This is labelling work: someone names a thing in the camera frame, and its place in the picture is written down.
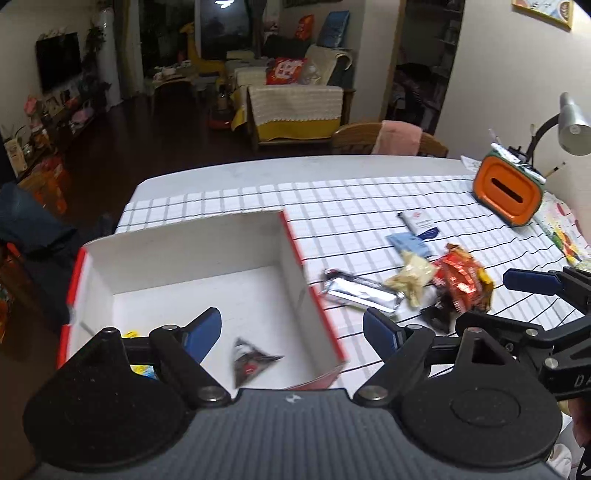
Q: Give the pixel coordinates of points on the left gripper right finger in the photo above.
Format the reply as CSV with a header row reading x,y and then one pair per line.
x,y
404,351

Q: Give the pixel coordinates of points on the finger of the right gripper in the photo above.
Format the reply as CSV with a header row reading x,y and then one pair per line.
x,y
569,284
509,333

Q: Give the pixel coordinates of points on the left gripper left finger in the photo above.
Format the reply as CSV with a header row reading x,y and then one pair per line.
x,y
178,353

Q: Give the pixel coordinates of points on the silver foil snack bar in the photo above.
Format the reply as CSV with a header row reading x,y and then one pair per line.
x,y
349,289

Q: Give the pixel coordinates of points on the cream yellow snack packet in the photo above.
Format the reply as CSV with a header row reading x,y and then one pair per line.
x,y
415,275

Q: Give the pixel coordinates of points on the red noodle snack bag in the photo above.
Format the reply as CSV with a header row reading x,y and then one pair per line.
x,y
465,279

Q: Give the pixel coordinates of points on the light blue snack packet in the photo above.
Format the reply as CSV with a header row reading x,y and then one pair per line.
x,y
409,242

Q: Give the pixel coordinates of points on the white blue milk snack packet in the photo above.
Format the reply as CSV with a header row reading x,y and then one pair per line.
x,y
420,223

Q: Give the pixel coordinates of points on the colourful printed booklet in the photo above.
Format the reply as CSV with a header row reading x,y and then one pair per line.
x,y
560,225

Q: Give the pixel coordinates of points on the dark triangular snack packet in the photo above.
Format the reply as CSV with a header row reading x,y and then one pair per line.
x,y
248,362

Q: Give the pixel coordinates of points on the red white cardboard box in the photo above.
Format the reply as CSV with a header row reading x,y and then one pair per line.
x,y
247,266

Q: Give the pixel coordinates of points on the white checked tablecloth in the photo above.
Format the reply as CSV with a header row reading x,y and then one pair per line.
x,y
344,224

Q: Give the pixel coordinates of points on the orange green tissue box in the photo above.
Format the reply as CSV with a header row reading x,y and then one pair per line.
x,y
505,189

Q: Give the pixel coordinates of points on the white tube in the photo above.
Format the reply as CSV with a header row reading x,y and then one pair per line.
x,y
526,168

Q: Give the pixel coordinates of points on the silver desk lamp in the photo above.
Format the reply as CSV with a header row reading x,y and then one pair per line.
x,y
574,130

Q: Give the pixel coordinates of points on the dark blue clothing pile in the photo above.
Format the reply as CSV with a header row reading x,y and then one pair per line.
x,y
48,246

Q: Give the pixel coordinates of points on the pink towel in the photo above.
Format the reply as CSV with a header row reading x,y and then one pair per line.
x,y
398,138

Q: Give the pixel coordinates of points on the orange red boxes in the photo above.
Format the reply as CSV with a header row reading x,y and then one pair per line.
x,y
47,183

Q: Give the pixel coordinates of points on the wooden chair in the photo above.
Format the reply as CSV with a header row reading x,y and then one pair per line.
x,y
360,138

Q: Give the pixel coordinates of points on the sofa with cream cover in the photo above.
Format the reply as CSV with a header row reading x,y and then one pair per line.
x,y
310,110

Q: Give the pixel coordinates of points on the yellow framed picture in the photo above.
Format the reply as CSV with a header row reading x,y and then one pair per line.
x,y
557,12

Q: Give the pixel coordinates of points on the red cushion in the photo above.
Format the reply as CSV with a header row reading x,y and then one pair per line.
x,y
285,71

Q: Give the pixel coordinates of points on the black television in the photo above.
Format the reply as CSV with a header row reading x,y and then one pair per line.
x,y
58,60

